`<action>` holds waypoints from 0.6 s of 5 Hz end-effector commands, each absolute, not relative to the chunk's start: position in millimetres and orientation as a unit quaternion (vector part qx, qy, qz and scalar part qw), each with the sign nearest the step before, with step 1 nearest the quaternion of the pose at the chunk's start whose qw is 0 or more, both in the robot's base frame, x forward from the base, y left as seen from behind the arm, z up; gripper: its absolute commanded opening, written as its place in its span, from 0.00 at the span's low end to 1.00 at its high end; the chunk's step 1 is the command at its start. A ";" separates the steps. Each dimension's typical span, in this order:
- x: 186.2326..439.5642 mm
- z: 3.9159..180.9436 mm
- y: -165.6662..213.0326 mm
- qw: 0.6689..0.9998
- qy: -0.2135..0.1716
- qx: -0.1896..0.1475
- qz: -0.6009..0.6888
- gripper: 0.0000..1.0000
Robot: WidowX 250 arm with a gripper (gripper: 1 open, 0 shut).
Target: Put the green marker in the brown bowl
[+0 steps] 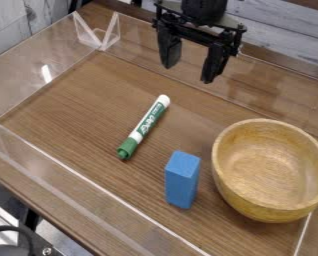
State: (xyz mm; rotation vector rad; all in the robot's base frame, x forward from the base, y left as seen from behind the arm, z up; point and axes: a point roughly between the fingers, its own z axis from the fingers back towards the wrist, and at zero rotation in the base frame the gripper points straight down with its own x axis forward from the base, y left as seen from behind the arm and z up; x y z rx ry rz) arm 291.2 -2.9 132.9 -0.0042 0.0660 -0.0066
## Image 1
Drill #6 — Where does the clear acrylic tray wall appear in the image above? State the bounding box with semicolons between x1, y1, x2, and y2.
0;5;318;256

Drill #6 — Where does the black cable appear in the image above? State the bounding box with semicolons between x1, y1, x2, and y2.
0;225;38;256

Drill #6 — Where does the blue rectangular block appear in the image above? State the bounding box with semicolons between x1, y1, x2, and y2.
165;151;201;209

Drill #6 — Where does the green and white marker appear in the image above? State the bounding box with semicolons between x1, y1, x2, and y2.
116;95;171;160

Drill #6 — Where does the black metal bracket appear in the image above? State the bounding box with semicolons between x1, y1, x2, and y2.
16;223;66;256

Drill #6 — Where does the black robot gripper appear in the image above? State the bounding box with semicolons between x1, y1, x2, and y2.
153;0;247;84

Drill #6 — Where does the brown wooden bowl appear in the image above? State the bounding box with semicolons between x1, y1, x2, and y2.
211;118;318;223

